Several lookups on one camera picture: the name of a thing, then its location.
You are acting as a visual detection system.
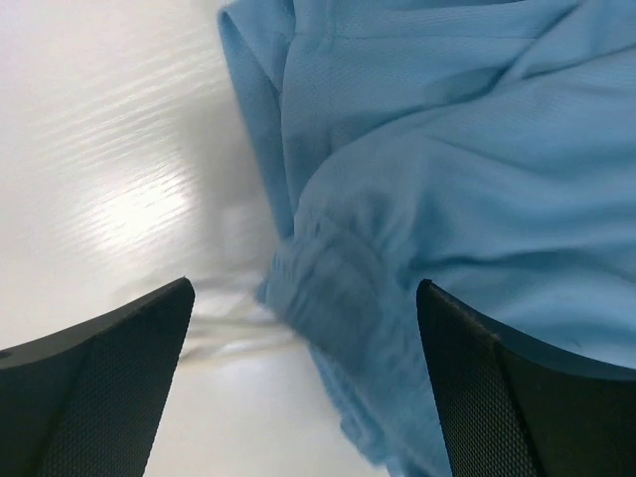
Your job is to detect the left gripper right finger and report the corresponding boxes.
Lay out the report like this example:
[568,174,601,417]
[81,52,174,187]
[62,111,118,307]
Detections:
[416,280,635,477]

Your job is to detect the light blue shorts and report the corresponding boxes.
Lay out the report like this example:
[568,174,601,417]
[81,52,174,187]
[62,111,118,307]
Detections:
[218,1,635,476]

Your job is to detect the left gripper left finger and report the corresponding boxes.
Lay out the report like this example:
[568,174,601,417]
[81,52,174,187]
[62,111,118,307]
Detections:
[1,278,195,477]

